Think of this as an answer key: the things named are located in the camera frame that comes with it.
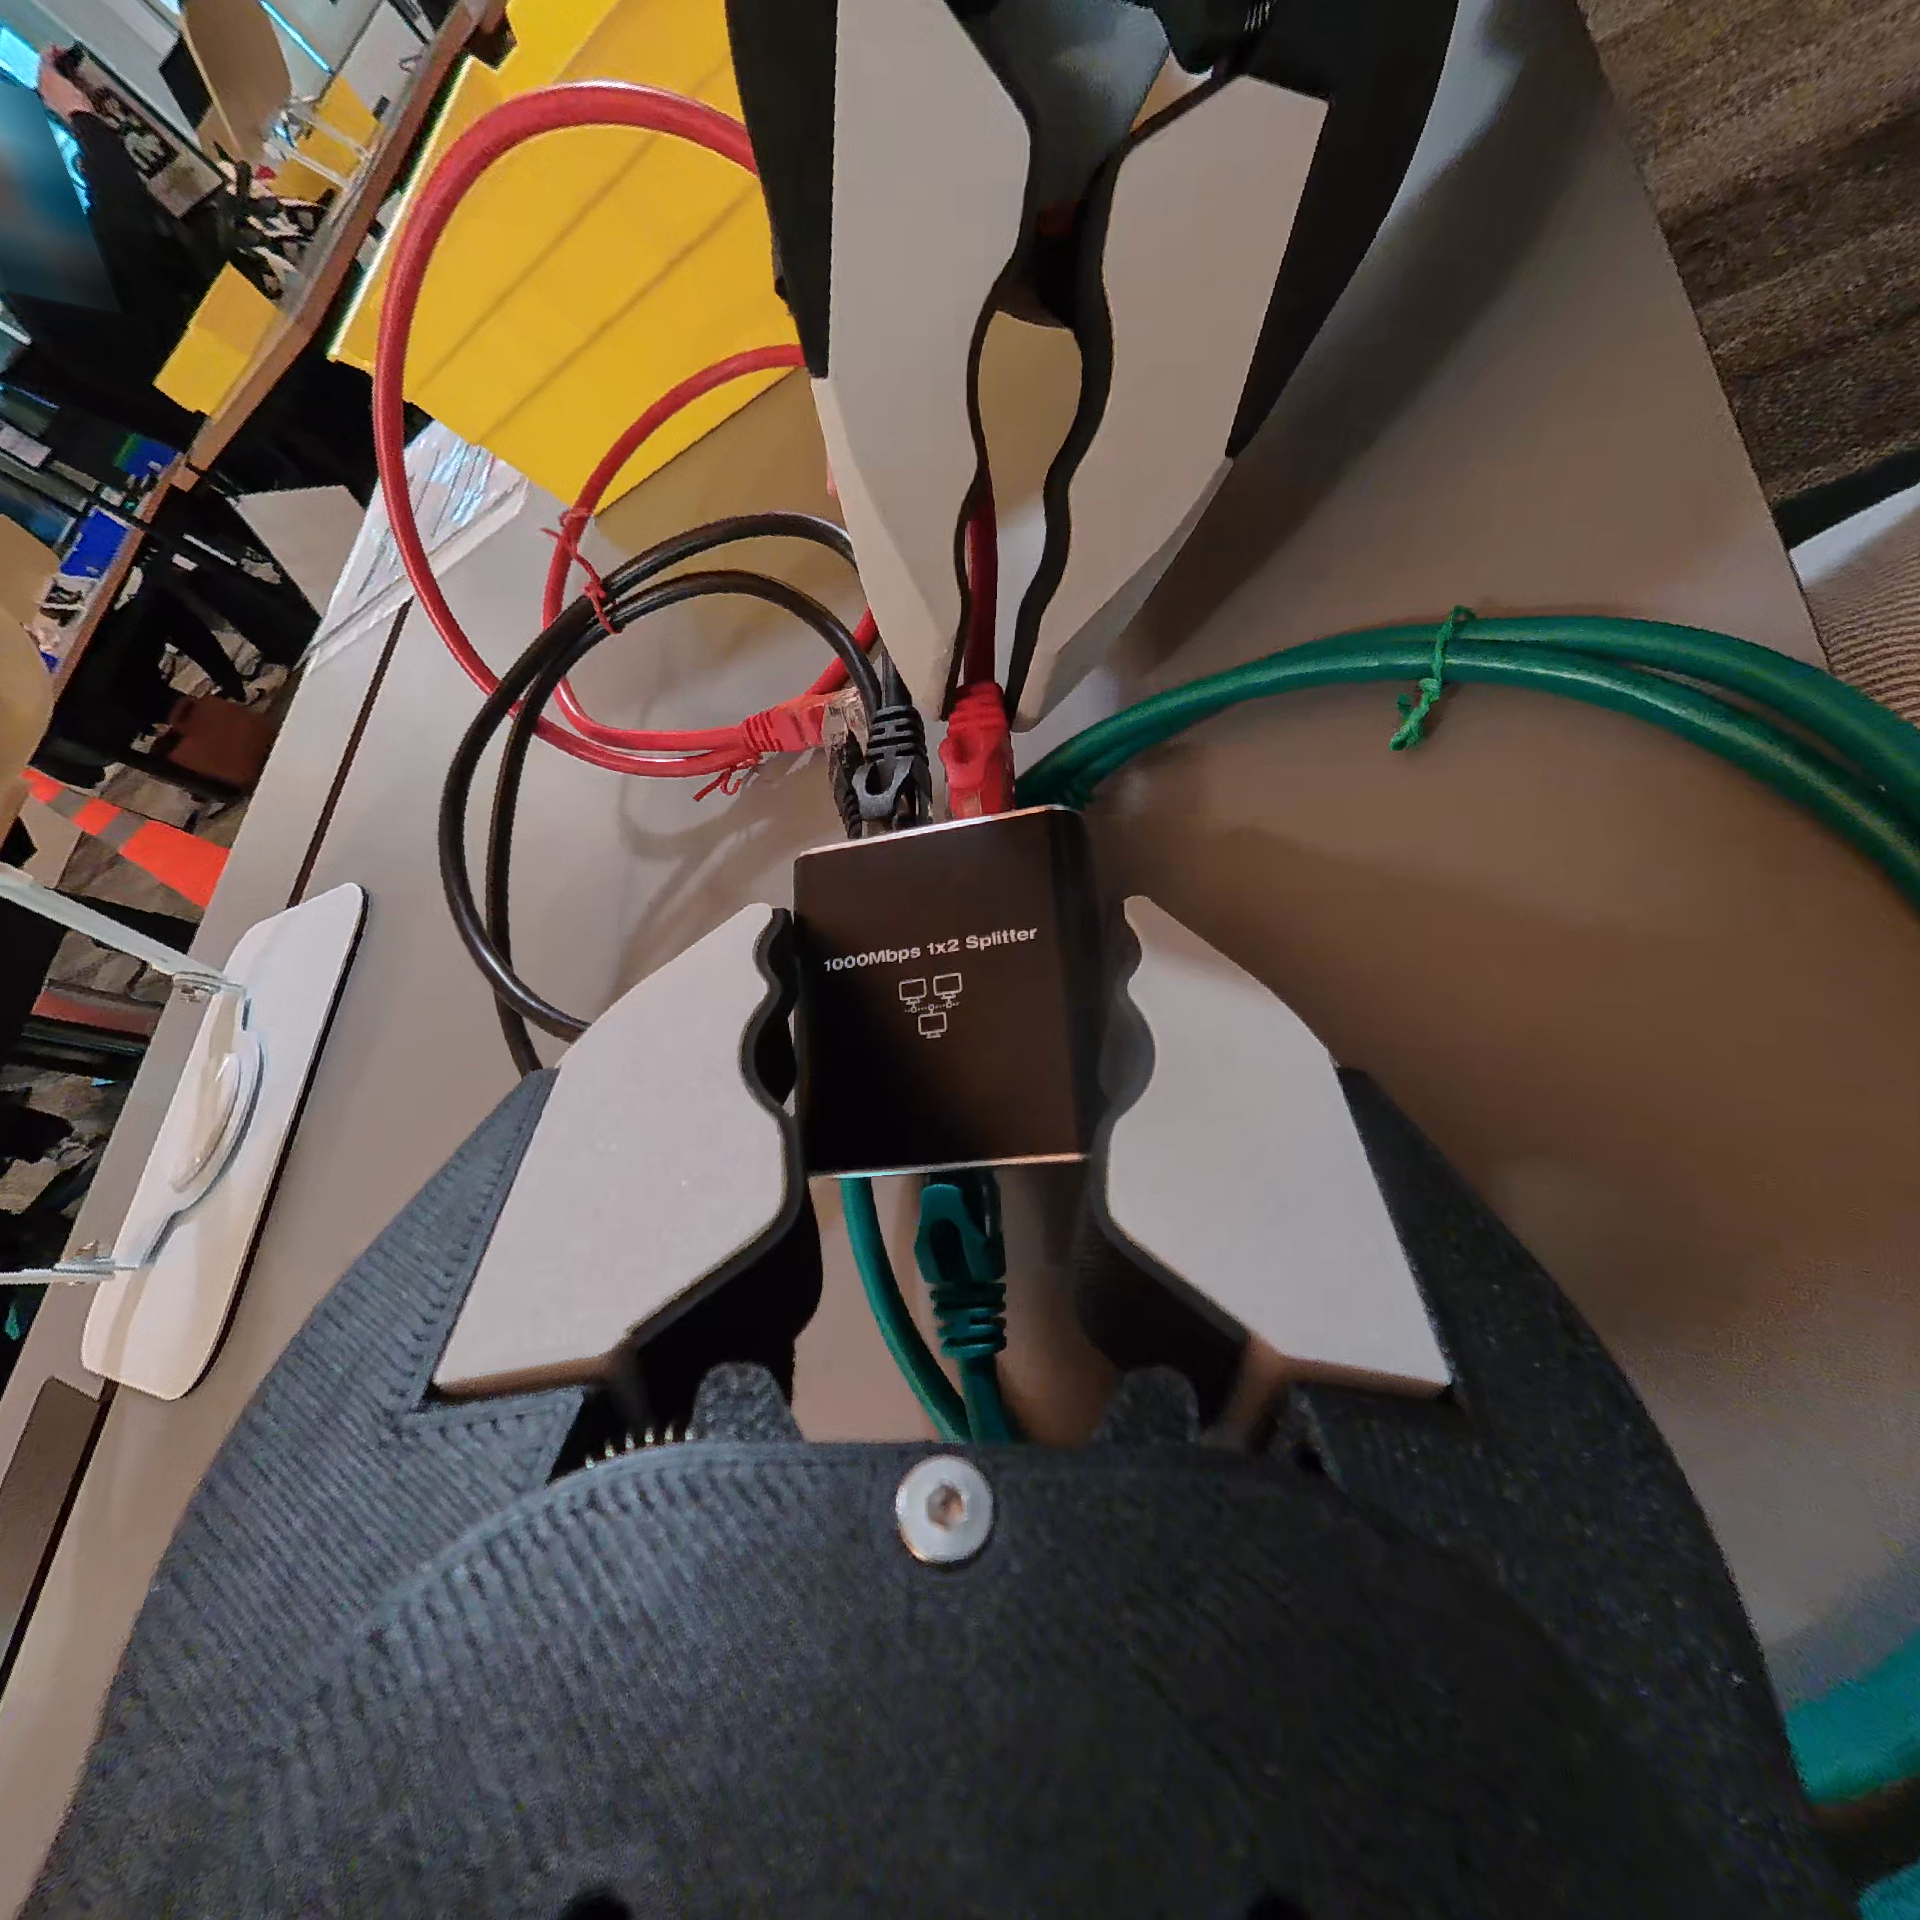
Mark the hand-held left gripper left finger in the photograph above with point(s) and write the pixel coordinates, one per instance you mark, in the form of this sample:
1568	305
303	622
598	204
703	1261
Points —
633	1201

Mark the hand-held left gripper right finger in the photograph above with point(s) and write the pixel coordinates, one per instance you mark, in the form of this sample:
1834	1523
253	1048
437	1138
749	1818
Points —
1275	1201

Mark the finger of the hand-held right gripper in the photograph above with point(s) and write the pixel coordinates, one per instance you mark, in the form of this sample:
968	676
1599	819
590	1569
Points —
901	302
1202	302

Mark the yellow plastic bin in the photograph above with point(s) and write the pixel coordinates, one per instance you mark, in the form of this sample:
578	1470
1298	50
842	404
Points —
598	228
227	340

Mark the black network splitter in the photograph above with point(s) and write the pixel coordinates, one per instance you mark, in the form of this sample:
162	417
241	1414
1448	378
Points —
948	1020

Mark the grey desk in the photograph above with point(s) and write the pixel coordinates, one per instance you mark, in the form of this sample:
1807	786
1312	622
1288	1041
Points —
1500	976

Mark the white tablet stand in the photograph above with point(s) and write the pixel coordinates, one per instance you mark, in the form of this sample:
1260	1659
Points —
227	1128

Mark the red twist tie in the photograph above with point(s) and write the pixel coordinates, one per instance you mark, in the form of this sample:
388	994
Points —
590	594

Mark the green twist tie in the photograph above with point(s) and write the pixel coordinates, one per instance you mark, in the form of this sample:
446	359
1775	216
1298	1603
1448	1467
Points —
1433	676

